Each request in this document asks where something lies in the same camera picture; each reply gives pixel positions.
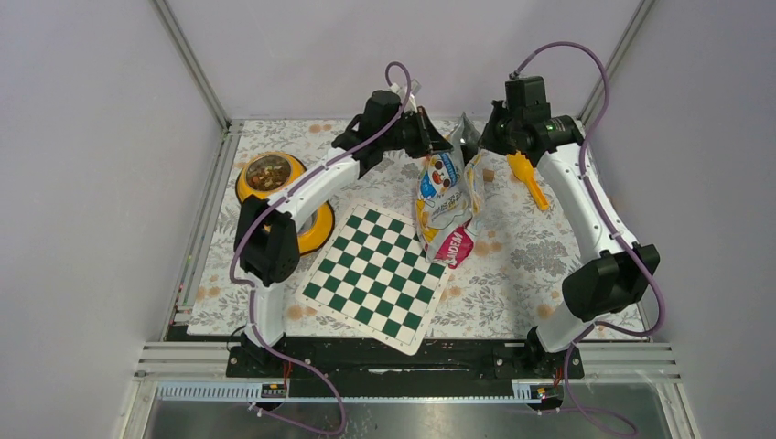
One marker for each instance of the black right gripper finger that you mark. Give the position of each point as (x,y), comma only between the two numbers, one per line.
(490,139)
(498,113)

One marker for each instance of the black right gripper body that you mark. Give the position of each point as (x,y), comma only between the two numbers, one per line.
(512,123)

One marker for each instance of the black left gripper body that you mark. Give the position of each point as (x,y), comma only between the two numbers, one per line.
(414,134)

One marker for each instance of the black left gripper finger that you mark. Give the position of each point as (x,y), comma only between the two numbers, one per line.
(436,145)
(427,132)

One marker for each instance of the pet food bag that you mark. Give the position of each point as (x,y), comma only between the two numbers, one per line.
(450,197)

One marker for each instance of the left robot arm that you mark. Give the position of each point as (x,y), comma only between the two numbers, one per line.
(266,249)

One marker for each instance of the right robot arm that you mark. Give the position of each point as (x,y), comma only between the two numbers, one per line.
(615,266)

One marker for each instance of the yellow double pet bowl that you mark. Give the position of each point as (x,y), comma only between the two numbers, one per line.
(268,173)

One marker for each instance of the yellow plastic scoop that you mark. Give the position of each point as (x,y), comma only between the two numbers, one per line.
(523,170)

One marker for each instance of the green white chessboard mat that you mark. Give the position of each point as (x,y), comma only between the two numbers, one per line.
(373,276)

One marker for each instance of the floral tablecloth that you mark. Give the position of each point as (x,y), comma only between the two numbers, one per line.
(509,283)

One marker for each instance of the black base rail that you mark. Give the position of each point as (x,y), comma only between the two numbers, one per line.
(491,358)

